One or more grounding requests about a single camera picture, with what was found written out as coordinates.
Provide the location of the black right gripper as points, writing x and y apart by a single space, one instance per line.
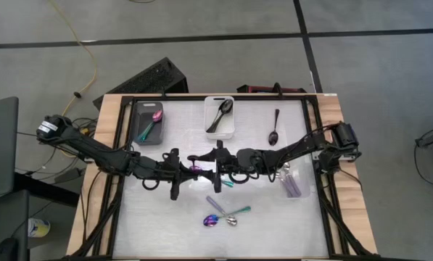
225 163

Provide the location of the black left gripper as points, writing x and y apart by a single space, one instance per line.
174 170

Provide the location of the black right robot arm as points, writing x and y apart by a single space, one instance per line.
299 146

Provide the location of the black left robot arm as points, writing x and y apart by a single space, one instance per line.
89 148

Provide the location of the white plastic bin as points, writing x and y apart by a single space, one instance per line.
210 136

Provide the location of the dark grey plastic bin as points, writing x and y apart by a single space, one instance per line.
143 116

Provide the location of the black perforated metal case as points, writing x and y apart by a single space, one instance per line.
147 79

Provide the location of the white yellow labelled can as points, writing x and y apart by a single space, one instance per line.
38 227

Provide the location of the grey laptop computer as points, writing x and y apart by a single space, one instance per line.
0 152

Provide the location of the black computer mouse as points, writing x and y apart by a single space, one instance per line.
6 250

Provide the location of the black metal table frame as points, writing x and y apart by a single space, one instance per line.
256 97

